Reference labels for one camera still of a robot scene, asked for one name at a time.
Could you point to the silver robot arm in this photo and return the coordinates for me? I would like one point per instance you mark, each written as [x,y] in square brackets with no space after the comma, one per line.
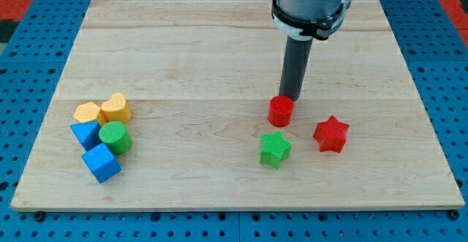
[304,20]

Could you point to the green star block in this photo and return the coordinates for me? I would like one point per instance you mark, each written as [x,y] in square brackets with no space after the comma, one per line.
[274,149]

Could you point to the red star block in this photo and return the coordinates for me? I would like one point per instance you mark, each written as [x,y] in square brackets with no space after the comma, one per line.
[331,135]

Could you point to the red cylinder block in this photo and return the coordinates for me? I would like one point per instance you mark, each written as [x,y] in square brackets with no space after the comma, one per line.
[280,111]

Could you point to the light wooden board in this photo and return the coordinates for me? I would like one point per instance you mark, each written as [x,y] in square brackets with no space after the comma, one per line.
[198,76]

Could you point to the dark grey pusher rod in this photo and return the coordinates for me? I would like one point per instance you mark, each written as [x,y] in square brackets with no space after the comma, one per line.
[294,66]

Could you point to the yellow heart block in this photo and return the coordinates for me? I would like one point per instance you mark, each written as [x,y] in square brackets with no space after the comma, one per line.
[117,108]

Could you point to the green cylinder block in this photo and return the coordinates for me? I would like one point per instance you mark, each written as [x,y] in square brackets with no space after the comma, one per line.
[115,136]

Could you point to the blue cube block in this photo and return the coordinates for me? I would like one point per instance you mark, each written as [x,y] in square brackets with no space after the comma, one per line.
[101,163]

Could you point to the yellow hexagon block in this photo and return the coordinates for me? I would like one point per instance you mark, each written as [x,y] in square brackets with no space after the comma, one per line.
[88,112]

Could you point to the blue triangle block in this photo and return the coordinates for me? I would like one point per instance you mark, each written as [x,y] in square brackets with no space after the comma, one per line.
[87,134]

